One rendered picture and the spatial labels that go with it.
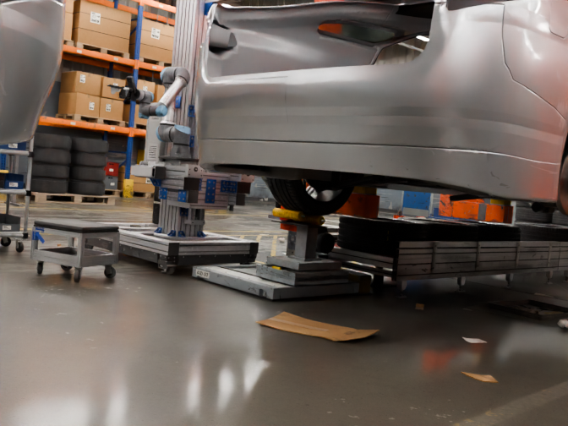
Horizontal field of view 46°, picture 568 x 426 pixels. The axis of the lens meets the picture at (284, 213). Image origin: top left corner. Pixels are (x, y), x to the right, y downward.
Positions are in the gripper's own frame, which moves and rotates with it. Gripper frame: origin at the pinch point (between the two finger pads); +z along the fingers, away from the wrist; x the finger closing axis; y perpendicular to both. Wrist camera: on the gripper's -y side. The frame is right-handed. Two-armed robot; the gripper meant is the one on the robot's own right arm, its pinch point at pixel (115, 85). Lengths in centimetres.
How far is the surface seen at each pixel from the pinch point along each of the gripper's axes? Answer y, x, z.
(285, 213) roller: 58, -116, -50
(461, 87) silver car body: -21, -250, 84
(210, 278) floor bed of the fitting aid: 112, -77, -37
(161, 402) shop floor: 98, -201, 160
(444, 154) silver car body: 4, -248, 80
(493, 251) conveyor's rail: 67, -214, -222
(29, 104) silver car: 12, -200, 226
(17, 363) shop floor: 106, -140, 165
